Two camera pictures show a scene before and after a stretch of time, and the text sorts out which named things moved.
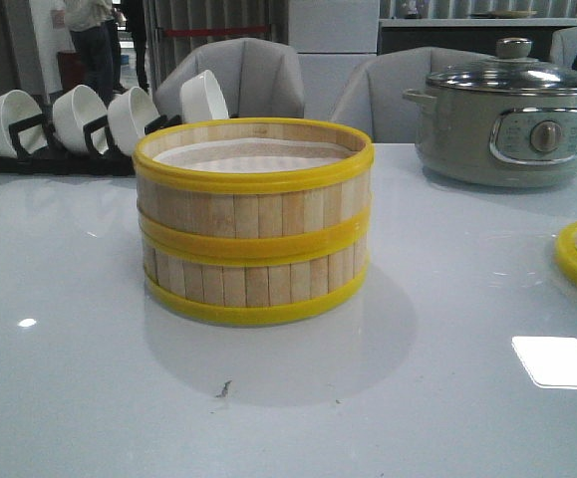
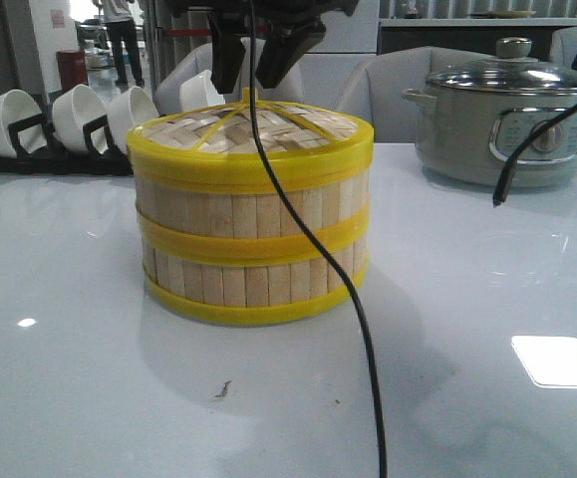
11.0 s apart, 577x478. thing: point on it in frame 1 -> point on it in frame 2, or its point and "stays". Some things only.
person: [96, 25] -> [119, 15]
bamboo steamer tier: [254, 188] stays
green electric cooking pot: [505, 139] stays
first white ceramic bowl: [1, 111] stays
